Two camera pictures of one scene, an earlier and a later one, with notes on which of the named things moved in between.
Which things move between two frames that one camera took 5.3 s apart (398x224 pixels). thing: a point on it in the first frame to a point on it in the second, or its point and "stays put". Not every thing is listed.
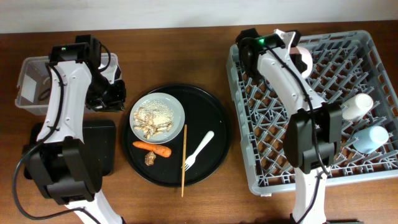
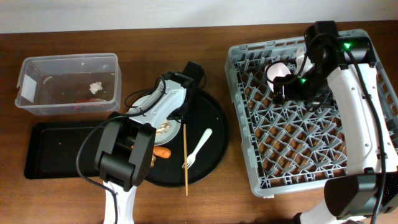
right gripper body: x=295 y=58 to x=312 y=94
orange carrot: x=161 y=150 stays put
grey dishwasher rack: x=349 y=74 stays put
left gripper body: x=105 y=96 to x=183 y=112
